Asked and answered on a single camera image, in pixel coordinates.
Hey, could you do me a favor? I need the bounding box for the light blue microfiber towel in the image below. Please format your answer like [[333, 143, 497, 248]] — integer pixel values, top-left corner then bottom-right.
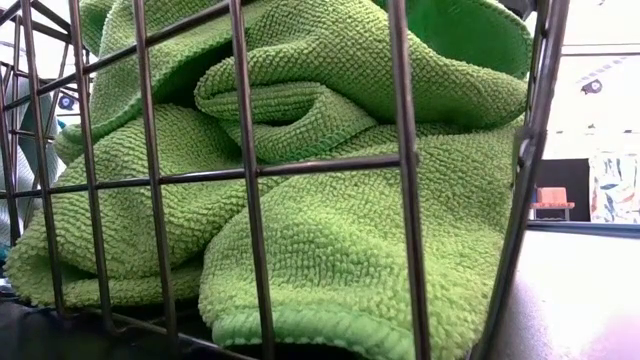
[[0, 74, 69, 252]]

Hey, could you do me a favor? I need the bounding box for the black aluminium table frame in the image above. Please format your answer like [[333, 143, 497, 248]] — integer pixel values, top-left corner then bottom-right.
[[527, 219, 640, 241]]

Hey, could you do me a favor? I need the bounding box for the gold wire basket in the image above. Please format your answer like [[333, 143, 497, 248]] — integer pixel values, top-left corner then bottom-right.
[[0, 9, 71, 247]]

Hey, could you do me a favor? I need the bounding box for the black wire basket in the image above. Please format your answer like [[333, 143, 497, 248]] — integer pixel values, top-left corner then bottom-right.
[[0, 0, 572, 360]]

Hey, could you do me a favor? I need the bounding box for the orange chair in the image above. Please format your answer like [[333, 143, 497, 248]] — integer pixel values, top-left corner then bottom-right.
[[529, 186, 577, 223]]

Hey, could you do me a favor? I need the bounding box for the white patterned hanging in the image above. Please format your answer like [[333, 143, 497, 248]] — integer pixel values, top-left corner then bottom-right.
[[588, 152, 640, 225]]

